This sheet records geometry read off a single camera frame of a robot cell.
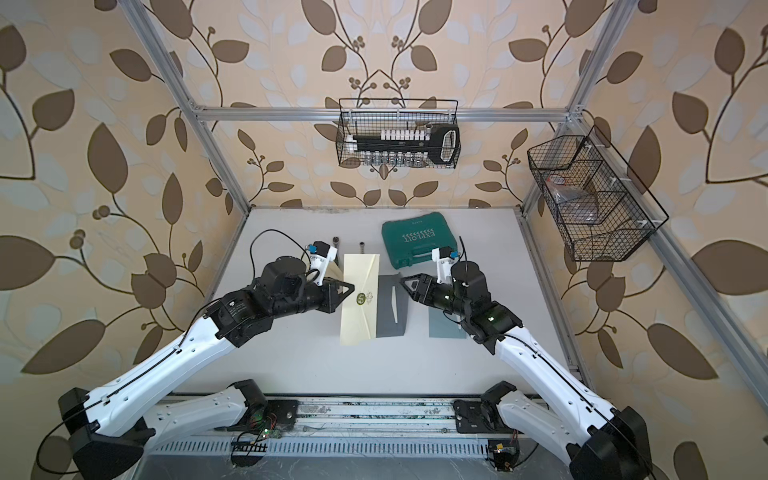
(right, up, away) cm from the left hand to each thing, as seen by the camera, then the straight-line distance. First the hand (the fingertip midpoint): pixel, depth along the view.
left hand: (350, 284), depth 68 cm
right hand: (+13, -1, +7) cm, 14 cm away
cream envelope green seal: (+1, -8, +3) cm, 9 cm away
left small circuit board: (-22, -33, +3) cm, 39 cm away
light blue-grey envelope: (+24, -16, +23) cm, 37 cm away
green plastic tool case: (+16, +10, +37) cm, 42 cm away
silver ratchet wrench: (-2, +7, +41) cm, 42 cm away
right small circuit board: (+37, -42, +4) cm, 56 cm away
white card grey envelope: (+10, -10, +26) cm, 30 cm away
